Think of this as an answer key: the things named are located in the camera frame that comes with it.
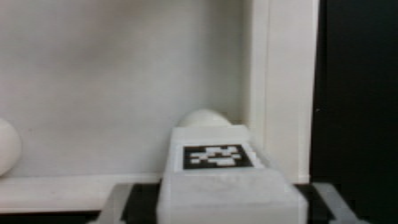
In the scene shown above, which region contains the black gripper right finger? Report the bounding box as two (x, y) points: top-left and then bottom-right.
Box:
(295, 182), (372, 224)

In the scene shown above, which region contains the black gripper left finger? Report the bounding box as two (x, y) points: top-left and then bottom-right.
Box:
(88, 183), (160, 224)

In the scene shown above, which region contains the white square tabletop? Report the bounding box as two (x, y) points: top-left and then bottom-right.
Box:
(0, 0), (320, 214)

